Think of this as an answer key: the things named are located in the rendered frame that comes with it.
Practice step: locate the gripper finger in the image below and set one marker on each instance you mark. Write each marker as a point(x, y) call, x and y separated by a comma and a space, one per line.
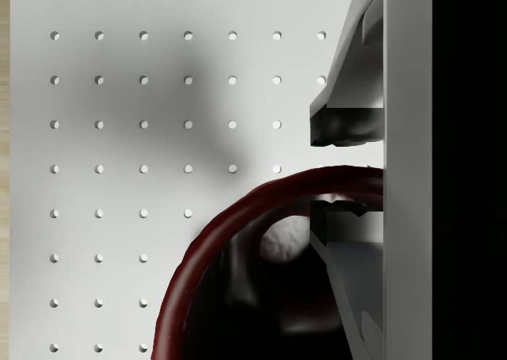
point(352, 82)
point(356, 265)

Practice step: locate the red mug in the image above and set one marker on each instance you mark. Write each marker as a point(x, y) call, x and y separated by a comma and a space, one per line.
point(176, 296)

